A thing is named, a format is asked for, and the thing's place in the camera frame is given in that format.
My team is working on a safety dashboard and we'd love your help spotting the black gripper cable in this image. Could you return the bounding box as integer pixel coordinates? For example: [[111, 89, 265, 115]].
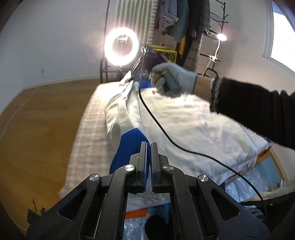
[[138, 45, 268, 222]]

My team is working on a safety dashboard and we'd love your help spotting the yellow green storage box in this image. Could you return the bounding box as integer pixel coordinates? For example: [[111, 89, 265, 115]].
[[147, 44, 178, 63]]

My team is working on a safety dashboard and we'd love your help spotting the window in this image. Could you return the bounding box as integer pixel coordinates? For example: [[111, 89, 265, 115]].
[[263, 1, 294, 75]]

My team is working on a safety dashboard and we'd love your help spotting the right forearm black sleeve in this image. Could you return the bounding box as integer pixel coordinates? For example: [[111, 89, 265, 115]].
[[193, 75, 295, 151]]

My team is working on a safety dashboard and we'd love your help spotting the ring light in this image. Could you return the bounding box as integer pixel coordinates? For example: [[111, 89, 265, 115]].
[[104, 27, 140, 66]]

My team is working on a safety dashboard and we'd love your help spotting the hanging grey plaid coat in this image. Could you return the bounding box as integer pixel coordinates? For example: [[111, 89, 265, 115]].
[[183, 1, 210, 71]]

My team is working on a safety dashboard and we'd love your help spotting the black metal clothes rack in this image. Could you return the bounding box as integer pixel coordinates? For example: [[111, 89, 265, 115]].
[[99, 0, 229, 84]]

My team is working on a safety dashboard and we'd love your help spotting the hanging teal jacket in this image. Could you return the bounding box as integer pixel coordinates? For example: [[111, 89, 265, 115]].
[[171, 0, 189, 42]]

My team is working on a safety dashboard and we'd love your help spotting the white floor cable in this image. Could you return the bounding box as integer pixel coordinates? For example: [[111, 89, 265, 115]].
[[0, 69, 45, 141]]

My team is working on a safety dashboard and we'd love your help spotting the green striped white cloth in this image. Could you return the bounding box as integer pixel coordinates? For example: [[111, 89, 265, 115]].
[[115, 0, 158, 44]]

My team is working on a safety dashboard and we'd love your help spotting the hanging blue denim jacket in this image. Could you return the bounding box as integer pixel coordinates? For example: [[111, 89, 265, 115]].
[[155, 0, 179, 34]]

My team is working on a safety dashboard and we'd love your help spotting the plaid bed blanket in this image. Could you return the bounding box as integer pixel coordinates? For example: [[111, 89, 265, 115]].
[[59, 83, 116, 197]]

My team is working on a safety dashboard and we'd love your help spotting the white clip desk lamp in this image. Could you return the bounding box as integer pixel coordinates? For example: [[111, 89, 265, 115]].
[[202, 33, 227, 76]]

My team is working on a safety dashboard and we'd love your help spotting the right gloved hand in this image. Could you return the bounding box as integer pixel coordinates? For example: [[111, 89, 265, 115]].
[[150, 62, 198, 97]]

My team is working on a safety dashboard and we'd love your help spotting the white and blue jacket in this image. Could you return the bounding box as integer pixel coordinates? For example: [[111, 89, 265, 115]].
[[105, 75, 271, 202]]

